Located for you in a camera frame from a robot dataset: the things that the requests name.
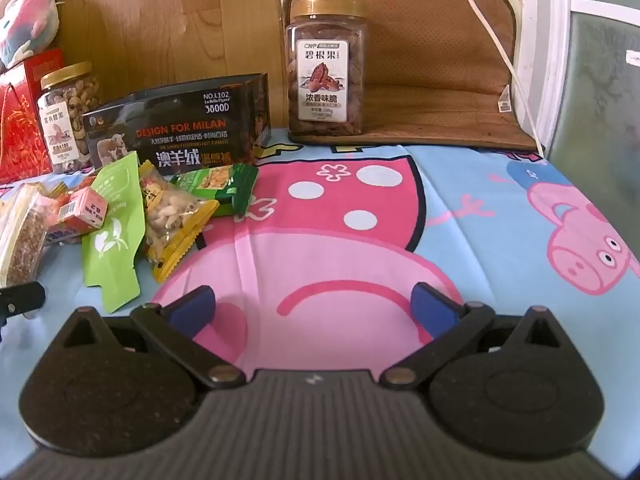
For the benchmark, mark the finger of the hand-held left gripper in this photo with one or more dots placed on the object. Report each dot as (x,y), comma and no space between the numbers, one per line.
(22,300)

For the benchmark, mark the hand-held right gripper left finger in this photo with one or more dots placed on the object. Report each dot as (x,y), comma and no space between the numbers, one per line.
(192,309)

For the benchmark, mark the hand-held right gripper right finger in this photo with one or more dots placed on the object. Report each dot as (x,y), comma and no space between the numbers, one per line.
(432,310)

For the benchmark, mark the clear brown snack bar packet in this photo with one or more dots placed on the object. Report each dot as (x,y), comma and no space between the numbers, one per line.
(22,240)

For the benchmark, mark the yellow peanut packet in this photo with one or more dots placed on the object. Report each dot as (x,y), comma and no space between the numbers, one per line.
(170,215)

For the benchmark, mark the light green snack packet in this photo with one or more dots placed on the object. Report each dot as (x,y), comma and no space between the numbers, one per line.
(112,240)

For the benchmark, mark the small pink snack box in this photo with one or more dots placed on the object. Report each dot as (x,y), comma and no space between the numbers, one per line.
(82,210)

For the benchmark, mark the dark green snack packet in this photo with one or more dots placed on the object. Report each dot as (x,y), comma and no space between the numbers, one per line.
(220,182)

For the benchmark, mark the black tin box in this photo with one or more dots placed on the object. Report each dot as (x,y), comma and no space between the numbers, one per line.
(175,125)

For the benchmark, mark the cartoon printed blanket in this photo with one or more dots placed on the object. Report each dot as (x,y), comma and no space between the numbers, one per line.
(325,260)

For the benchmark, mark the red gift box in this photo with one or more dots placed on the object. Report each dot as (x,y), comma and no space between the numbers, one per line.
(20,125)

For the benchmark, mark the cashew jar gold lid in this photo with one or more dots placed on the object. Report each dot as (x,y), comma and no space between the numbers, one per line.
(75,105)

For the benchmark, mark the pecan jar gold lid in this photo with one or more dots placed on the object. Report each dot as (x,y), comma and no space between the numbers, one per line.
(325,85)

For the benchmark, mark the brown seat cushion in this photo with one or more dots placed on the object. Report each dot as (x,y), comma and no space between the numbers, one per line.
(425,60)

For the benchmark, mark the pink blue plush toy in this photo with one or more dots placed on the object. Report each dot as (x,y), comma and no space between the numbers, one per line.
(27,25)

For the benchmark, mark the wooden board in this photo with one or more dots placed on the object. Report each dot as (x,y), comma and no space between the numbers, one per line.
(175,25)

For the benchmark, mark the white window frame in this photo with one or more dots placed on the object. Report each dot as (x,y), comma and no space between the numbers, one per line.
(555,35)

